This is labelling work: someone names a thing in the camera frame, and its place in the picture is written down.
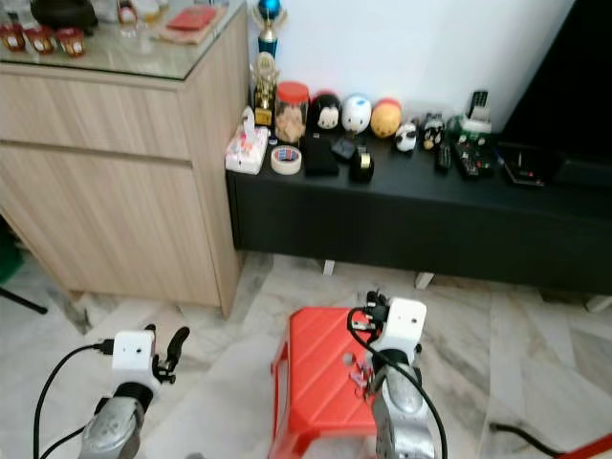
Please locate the small gold trophy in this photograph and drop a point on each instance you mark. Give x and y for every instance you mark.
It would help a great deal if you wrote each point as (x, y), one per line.
(265, 84)

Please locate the green object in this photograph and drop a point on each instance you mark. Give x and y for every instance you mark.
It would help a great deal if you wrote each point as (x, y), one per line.
(8, 260)

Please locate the clear jar with red lid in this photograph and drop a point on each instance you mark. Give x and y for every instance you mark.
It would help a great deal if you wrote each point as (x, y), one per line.
(292, 117)

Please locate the small black adapter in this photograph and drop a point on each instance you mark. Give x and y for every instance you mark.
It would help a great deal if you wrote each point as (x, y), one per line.
(345, 148)

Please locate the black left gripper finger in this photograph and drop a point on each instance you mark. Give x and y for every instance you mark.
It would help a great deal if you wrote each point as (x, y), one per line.
(179, 344)

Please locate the beige masking tape roll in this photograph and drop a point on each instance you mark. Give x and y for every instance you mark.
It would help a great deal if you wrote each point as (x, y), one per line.
(285, 160)

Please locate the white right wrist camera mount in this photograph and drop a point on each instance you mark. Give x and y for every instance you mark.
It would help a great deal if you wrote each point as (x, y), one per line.
(406, 327)

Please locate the red plastic stool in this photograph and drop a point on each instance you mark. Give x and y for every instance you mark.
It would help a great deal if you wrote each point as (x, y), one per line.
(320, 382)

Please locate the small panda figurine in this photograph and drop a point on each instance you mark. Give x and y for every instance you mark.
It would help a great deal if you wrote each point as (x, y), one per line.
(406, 138)

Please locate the flat black box red trim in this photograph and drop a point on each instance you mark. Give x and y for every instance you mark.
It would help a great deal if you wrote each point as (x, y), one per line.
(522, 165)

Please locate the black low TV console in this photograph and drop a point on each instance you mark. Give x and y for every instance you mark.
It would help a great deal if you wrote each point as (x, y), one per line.
(421, 225)

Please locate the pink white tissue pack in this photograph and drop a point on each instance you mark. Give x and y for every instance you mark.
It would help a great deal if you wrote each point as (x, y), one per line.
(246, 148)

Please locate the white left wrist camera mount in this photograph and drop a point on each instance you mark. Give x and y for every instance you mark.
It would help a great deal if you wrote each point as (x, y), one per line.
(132, 352)

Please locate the black tape dispenser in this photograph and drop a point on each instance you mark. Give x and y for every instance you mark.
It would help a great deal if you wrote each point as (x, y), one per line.
(362, 167)

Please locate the black television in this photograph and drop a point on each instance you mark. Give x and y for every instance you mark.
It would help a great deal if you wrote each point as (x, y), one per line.
(564, 86)

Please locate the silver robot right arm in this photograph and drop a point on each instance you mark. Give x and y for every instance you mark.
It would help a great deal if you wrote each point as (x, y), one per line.
(404, 421)

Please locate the black round figurine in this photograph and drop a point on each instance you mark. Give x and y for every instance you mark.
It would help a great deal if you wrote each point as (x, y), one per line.
(324, 115)

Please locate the bunch of keys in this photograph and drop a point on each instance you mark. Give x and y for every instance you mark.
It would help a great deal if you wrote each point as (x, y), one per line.
(361, 375)

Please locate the black bag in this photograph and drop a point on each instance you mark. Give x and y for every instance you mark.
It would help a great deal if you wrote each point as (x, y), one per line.
(64, 13)

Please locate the light wooden cabinet glass top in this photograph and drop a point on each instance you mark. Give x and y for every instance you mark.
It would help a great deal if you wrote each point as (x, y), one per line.
(115, 191)

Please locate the small dark bottle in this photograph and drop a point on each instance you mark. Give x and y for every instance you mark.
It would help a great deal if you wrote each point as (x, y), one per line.
(127, 12)

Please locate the green toy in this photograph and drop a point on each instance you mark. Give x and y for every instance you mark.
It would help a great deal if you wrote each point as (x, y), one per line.
(461, 130)

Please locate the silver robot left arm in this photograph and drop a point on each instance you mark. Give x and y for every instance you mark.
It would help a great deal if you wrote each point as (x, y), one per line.
(113, 430)

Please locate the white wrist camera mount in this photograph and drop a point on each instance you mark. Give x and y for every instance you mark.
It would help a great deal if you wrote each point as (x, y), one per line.
(132, 352)
(406, 327)

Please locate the orange round figurine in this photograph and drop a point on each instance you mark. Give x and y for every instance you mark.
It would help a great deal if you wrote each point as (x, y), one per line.
(386, 120)

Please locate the wide black remote control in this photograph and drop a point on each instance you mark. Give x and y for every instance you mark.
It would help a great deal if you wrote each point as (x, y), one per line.
(470, 162)

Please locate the flat black pouch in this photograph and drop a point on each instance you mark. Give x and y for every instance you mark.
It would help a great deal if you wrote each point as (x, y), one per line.
(319, 157)

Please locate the black rod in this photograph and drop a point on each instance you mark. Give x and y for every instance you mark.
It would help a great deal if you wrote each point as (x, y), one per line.
(24, 302)

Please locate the small black white figurine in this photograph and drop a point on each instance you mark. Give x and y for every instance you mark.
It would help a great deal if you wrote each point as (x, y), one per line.
(432, 131)

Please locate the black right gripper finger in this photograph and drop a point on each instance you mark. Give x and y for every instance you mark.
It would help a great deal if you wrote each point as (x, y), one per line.
(377, 299)

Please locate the red bar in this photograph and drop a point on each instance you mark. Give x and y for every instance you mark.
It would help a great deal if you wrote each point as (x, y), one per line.
(588, 447)

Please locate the slim black remote control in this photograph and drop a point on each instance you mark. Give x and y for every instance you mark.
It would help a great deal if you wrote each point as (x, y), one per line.
(443, 157)

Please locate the trophy with blue globe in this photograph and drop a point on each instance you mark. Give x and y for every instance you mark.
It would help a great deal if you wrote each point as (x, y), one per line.
(270, 13)

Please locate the white round figurine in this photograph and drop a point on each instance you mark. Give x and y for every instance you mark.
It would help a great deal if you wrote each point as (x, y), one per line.
(356, 115)

